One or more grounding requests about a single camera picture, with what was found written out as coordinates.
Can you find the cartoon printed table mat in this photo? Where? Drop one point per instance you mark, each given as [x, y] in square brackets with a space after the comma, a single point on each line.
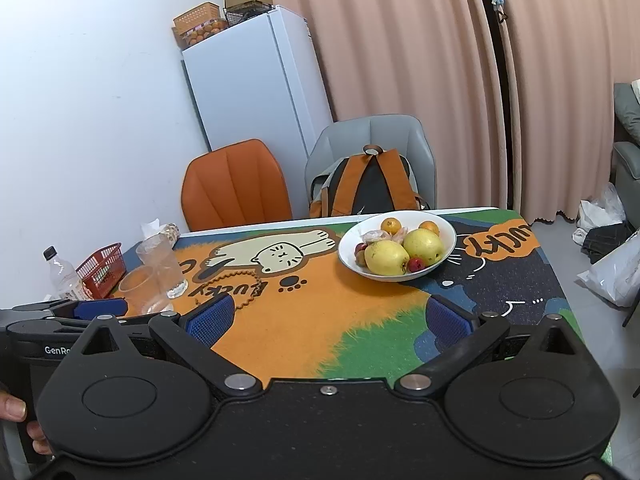
[310, 310]

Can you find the white plastic bag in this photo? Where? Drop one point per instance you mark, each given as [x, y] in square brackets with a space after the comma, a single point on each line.
[617, 275]
[600, 210]

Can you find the white tissue pack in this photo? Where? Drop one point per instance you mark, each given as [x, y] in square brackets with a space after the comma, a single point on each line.
[156, 229]

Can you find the grey sofa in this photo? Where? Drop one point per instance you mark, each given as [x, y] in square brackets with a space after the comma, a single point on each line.
[627, 130]

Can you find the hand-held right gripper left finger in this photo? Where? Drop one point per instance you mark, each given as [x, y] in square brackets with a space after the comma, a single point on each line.
[210, 319]

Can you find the spotted yellow pear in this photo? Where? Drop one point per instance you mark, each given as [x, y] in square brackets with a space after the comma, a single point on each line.
[424, 247]

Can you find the orange plastic basket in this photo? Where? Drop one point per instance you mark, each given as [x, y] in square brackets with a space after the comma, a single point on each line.
[197, 17]

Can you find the white refrigerator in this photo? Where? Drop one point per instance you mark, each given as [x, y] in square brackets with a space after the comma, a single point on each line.
[255, 100]

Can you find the clear plastic bottle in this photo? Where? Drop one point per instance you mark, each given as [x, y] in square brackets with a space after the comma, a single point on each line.
[62, 275]

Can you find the grey side chair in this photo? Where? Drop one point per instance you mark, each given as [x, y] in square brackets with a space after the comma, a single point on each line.
[632, 312]

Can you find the orange chair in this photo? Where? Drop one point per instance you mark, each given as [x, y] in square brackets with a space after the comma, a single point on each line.
[235, 185]

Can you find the clear plastic cup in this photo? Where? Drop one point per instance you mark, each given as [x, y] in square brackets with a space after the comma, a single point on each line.
[142, 292]

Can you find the orange tangerine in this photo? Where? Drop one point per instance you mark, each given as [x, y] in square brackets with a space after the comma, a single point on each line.
[429, 227]
[391, 224]

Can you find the pink curtain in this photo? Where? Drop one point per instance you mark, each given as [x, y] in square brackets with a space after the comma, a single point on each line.
[560, 85]
[390, 50]

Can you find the plastic-wrapped pomelo segment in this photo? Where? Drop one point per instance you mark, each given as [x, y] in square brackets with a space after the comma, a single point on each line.
[401, 234]
[376, 236]

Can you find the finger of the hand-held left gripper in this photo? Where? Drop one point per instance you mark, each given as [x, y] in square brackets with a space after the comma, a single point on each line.
[65, 318]
[100, 307]

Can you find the small red fruit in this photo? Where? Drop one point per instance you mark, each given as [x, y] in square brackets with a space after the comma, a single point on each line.
[415, 264]
[360, 248]

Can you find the orange and black backpack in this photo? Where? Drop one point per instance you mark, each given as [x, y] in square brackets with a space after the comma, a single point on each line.
[370, 185]

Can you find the white bowl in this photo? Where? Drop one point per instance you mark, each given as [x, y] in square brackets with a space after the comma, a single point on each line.
[440, 265]

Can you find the red plastic basket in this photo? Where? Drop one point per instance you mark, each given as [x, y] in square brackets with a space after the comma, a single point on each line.
[102, 267]

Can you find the large yellow pear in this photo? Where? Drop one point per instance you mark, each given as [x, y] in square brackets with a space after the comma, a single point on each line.
[386, 258]

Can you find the black cloth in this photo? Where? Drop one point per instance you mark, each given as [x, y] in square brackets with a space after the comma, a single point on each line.
[607, 240]

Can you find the person's left hand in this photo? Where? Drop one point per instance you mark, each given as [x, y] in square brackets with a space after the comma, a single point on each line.
[12, 407]

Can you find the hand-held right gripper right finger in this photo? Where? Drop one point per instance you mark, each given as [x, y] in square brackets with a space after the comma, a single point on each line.
[447, 321]

